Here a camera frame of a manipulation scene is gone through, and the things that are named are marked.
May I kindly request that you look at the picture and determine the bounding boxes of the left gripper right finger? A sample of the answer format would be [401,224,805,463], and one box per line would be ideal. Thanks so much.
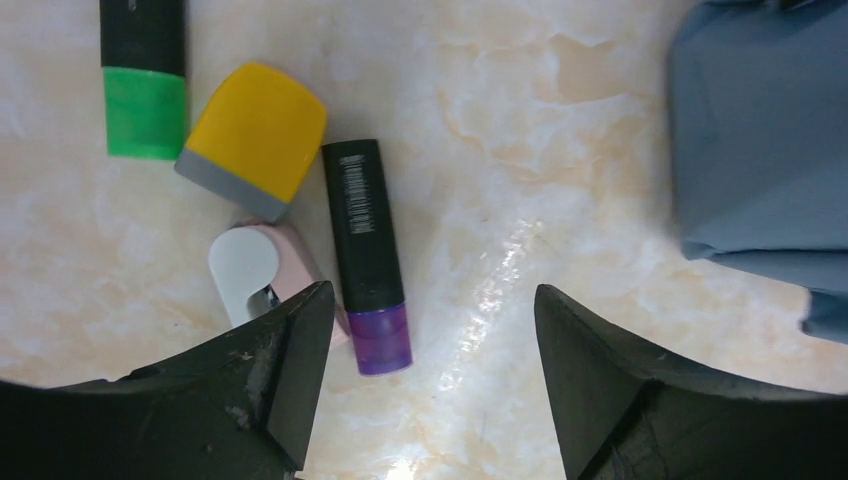
[534,285,847,479]

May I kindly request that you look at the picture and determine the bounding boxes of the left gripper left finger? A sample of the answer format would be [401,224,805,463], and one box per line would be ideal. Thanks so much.
[1,281,335,479]

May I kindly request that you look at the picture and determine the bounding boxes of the purple black highlighter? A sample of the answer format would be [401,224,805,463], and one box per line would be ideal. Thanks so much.
[321,139,413,376]

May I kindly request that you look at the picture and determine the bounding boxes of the blue grey backpack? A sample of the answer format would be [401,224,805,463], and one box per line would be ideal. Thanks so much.
[667,1,847,343]

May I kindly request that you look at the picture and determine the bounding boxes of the green black marker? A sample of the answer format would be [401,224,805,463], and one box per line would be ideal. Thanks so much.
[99,0,188,161]

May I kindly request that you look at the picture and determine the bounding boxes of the yellow grey eraser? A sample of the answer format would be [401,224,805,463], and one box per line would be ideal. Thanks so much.
[174,62,327,223]

